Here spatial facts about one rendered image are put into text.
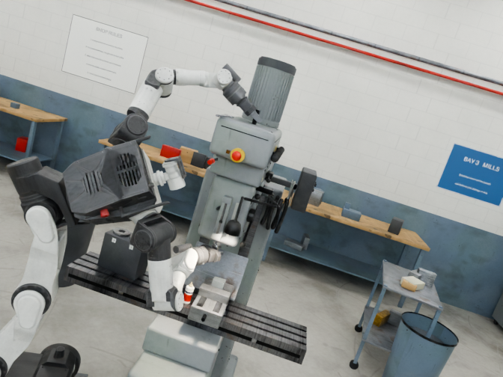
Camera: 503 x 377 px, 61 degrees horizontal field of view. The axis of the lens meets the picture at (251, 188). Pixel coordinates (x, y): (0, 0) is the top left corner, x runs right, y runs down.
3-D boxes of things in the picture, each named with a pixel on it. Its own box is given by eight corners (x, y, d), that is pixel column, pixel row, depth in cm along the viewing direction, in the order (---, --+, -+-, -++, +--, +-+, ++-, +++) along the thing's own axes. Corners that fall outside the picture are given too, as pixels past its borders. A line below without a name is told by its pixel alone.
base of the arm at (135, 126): (117, 140, 159) (147, 146, 165) (121, 108, 162) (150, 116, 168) (105, 150, 171) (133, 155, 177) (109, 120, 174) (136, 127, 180)
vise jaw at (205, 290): (226, 304, 206) (228, 297, 205) (197, 295, 206) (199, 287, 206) (228, 299, 211) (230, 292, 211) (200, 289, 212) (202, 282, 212)
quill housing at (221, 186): (236, 250, 200) (256, 186, 193) (194, 235, 201) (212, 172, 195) (242, 238, 218) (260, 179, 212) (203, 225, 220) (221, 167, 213)
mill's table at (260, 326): (301, 365, 202) (306, 351, 201) (63, 280, 211) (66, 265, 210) (302, 339, 225) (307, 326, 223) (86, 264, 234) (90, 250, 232)
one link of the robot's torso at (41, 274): (7, 319, 163) (16, 204, 152) (22, 296, 179) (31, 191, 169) (49, 322, 166) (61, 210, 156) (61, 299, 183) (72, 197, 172)
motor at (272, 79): (276, 129, 211) (296, 65, 205) (238, 117, 213) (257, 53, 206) (279, 128, 231) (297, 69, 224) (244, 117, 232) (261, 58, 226)
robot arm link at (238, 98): (242, 117, 203) (224, 99, 200) (257, 104, 202) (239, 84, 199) (244, 120, 190) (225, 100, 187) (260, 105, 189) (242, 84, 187)
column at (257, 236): (209, 421, 270) (284, 191, 238) (140, 395, 273) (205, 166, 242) (224, 373, 319) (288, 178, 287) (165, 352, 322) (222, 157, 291)
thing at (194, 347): (210, 375, 195) (217, 352, 192) (139, 348, 197) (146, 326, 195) (230, 322, 244) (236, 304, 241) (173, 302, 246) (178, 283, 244)
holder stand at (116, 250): (133, 280, 215) (143, 244, 211) (96, 265, 219) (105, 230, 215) (145, 273, 227) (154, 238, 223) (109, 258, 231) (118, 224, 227)
